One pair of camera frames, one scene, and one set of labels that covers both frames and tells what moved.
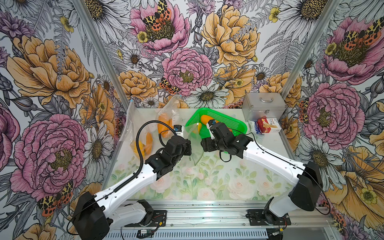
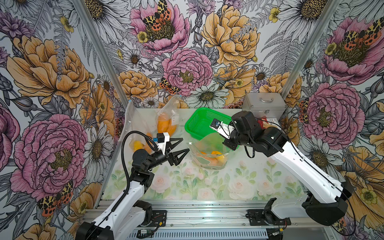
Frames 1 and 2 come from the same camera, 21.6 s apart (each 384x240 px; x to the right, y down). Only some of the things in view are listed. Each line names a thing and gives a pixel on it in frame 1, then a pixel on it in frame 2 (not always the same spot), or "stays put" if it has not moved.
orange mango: (149, 145) stays put
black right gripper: (207, 145) → (229, 143)
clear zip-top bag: (196, 148) → (210, 153)
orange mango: (141, 147) stays put
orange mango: (161, 127) stays put
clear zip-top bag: (170, 113) stays put
